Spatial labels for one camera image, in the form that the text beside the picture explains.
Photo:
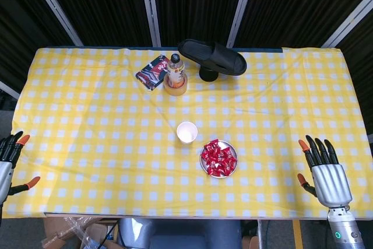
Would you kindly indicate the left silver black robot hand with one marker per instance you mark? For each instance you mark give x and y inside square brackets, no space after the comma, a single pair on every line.
[6,170]

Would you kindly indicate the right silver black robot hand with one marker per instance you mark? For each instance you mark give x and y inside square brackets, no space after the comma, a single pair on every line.
[330,182]

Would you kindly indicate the red candy pile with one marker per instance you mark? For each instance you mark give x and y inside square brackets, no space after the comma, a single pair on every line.
[218,158]

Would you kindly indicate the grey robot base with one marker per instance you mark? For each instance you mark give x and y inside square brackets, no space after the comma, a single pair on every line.
[180,237]

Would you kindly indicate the white paper cup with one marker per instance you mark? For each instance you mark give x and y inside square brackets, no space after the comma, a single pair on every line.
[186,132]

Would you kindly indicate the yellow table leg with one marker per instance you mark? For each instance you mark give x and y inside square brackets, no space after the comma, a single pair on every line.
[297,234]

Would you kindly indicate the brown cardboard box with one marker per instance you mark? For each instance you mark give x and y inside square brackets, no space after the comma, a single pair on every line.
[55,228]

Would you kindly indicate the clear plastic wrap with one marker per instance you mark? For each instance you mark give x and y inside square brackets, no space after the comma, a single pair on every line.
[73,225]

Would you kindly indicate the round metal plate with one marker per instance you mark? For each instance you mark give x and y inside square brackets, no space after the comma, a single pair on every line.
[225,144]

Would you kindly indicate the yellow white checked tablecloth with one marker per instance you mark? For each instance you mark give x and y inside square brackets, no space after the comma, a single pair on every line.
[116,144]

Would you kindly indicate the black mesh pen holder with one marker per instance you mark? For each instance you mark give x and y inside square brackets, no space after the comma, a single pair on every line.
[208,76]

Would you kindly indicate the dark blue red snack box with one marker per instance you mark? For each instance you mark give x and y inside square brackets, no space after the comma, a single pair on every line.
[151,72]

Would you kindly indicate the yellowish clear tape roll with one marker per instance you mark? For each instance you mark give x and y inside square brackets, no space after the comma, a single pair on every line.
[175,91]

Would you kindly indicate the black rubber slipper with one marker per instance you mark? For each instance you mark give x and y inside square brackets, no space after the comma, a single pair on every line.
[204,52]

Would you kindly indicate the orange drink plastic bottle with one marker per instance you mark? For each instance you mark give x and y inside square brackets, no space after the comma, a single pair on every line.
[175,71]

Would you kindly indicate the white partition post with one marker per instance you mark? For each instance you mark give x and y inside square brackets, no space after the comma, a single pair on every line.
[242,10]
[55,8]
[8,90]
[150,10]
[349,21]

